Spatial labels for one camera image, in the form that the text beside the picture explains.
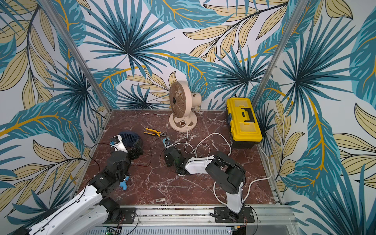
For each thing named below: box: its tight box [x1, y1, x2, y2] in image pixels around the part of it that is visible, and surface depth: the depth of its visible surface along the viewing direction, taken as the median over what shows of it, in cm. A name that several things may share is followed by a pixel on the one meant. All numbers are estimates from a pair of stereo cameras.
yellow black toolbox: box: [226, 97, 263, 150], surface depth 92 cm
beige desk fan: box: [168, 80, 203, 132], surface depth 97 cm
